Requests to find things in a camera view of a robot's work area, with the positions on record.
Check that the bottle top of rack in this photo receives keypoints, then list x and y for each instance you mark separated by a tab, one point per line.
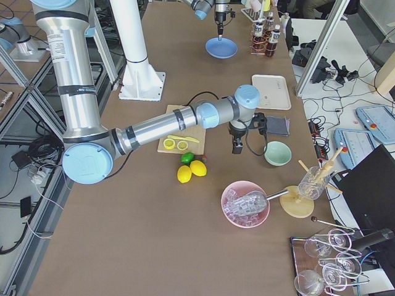
258	30

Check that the copper wire bottle rack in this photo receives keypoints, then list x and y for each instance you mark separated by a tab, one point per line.
259	48

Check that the blue round plate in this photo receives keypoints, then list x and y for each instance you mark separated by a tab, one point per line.
221	48

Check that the green lime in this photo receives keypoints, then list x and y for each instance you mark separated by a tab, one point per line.
187	158

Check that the green bowl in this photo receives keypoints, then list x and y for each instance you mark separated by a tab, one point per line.
277	153

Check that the blue teach pendant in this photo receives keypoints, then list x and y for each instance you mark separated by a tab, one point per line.
379	120
357	144

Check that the yellow lemon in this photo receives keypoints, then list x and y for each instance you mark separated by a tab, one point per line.
184	174
198	168

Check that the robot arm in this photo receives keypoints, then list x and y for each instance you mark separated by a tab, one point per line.
90	148
222	8

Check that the wooden cup stand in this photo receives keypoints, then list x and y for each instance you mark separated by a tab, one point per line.
299	201

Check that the blue teach pendant near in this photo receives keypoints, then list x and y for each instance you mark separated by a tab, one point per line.
357	144

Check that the cocktail glass rack tray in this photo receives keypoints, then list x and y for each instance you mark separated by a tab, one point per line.
327	263

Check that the bottle lower left rack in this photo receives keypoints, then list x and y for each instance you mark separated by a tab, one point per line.
272	41

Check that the bottle lower right rack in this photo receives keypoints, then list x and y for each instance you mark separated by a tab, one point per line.
269	22

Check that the pink bowl of ice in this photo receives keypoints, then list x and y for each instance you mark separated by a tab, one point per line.
233	205

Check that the yellow lemon lower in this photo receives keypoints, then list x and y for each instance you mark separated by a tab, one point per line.
184	174

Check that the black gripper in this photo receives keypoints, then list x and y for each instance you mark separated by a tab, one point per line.
220	15
237	132

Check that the grey folded cloth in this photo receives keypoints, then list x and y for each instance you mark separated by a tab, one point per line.
278	125

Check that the lemon slice lower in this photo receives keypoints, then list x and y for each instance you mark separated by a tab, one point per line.
182	145

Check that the yellow lemon upper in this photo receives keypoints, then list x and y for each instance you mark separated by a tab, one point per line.
198	168

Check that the wooden cutting board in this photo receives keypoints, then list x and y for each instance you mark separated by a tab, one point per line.
196	132

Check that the black monitor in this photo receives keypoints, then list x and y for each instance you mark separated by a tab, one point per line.
368	190

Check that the cream rabbit tray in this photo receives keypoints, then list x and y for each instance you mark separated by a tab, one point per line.
273	90

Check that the yellow plastic knife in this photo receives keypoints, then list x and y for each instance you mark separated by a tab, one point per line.
182	138

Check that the clear glass cup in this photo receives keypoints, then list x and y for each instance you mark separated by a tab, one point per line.
312	184

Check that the metal ice scoop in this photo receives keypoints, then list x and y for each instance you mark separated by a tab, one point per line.
257	201

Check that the blue teach pendant far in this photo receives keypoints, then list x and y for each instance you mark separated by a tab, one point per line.
379	120

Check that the lemon half upper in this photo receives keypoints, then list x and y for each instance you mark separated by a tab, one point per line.
169	144

